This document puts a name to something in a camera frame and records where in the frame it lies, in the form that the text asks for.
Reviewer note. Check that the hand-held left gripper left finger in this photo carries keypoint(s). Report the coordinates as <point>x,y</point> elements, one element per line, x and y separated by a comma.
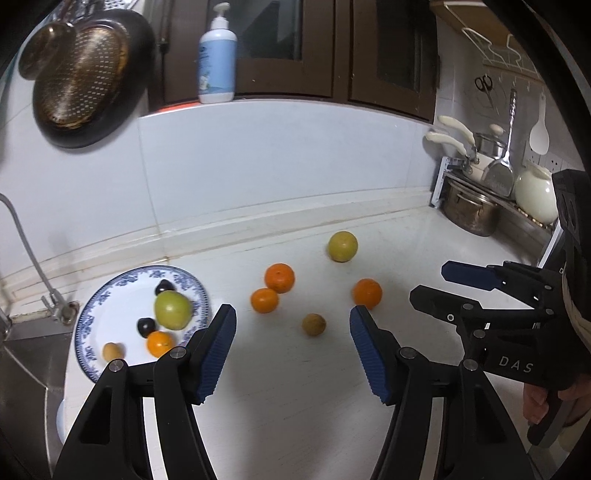
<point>214,355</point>

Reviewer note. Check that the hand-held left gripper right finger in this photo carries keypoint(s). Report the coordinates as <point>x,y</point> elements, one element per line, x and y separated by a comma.
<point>371,355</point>

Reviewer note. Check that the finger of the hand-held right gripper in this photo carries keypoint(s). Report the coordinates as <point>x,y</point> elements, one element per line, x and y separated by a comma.
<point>466,272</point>
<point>438,302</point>

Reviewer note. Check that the orange mandarin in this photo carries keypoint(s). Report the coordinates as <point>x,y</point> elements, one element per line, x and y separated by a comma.
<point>264,300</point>
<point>159,343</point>
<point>367,293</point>
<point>279,277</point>

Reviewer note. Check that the large green orange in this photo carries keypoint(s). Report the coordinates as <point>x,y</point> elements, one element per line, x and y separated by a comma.
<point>173,309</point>

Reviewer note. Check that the brown kiwi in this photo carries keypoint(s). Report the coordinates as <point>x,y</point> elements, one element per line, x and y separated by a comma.
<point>112,350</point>
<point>314,324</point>

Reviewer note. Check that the dark purple plum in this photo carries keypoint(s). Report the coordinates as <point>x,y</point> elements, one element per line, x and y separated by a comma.
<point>162,287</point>
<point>145,326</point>

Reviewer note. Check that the blue patterned white plate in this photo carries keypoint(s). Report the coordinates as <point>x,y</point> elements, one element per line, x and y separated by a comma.
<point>124,304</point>

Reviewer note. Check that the person's right hand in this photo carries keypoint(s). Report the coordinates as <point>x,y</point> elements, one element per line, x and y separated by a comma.
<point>535,404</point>

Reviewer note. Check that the large steel pot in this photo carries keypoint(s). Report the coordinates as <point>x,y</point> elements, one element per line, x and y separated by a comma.
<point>471,212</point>

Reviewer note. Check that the white metal shelf rack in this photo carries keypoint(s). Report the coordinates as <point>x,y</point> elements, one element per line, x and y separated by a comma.
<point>437,184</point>

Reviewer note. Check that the steel spatula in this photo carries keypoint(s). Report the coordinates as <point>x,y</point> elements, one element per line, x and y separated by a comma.
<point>499,177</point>

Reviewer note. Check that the white ceramic pot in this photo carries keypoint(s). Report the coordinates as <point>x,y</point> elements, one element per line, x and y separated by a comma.
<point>533,194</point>

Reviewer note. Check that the yellow-green citrus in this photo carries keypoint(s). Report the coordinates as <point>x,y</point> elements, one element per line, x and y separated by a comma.
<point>342,246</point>

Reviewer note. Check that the white rice paddle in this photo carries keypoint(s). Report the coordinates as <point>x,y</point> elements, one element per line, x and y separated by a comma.
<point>539,136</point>

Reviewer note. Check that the steel sink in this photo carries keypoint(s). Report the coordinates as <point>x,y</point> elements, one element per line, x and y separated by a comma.
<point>27,378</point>

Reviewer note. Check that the black scissors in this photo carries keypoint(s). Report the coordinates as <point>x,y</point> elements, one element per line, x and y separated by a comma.
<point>483,83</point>

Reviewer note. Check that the thin grey faucet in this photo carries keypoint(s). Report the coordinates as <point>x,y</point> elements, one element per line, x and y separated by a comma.
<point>32,263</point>

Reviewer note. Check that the dark wooden window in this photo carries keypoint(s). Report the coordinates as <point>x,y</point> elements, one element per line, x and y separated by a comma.
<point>337,46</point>

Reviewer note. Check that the black frying pan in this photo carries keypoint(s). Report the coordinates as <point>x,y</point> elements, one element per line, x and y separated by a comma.
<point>134,83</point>

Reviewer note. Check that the white blue soap pump bottle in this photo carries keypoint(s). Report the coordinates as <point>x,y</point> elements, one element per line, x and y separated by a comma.
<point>217,64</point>

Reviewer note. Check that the brass perforated colander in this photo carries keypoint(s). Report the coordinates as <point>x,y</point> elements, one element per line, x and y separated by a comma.
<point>78,83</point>

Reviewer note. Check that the small brass strainer ladle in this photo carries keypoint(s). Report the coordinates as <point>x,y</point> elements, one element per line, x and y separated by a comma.
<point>44,50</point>

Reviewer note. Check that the perforated steel steamer plate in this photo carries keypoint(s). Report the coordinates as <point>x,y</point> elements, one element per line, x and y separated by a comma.
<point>120,2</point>

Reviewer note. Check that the white wall power outlet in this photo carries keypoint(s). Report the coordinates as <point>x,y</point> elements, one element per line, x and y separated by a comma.
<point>551,160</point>

